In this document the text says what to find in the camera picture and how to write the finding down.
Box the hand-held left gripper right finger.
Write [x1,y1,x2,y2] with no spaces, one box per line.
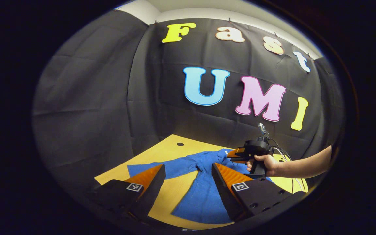
[211,162,306,223]

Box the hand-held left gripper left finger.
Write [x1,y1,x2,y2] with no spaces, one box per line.
[88,164,166,221]

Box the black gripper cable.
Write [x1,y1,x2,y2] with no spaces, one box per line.
[269,139,293,161]

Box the blue corduroy shirt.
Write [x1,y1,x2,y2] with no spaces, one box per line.
[127,149,273,225]

